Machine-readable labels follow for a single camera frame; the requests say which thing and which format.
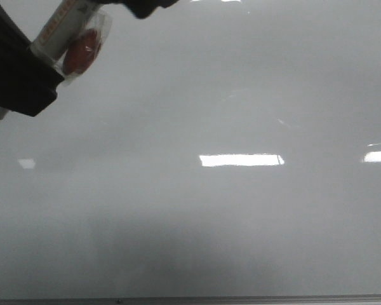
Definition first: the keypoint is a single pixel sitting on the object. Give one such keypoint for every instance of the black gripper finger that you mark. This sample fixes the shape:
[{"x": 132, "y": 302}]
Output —
[
  {"x": 27, "y": 85},
  {"x": 141, "y": 9}
]

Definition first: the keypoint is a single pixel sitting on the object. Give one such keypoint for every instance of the white black whiteboard marker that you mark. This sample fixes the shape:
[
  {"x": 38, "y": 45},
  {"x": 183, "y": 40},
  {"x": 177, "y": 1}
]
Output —
[{"x": 52, "y": 39}]

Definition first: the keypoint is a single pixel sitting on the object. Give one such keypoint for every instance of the white whiteboard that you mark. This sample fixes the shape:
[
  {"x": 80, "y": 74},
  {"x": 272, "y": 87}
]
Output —
[{"x": 216, "y": 152}]

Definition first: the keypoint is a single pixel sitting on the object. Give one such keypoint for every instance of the red disc in clear tape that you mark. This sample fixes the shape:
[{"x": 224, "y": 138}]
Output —
[{"x": 84, "y": 46}]

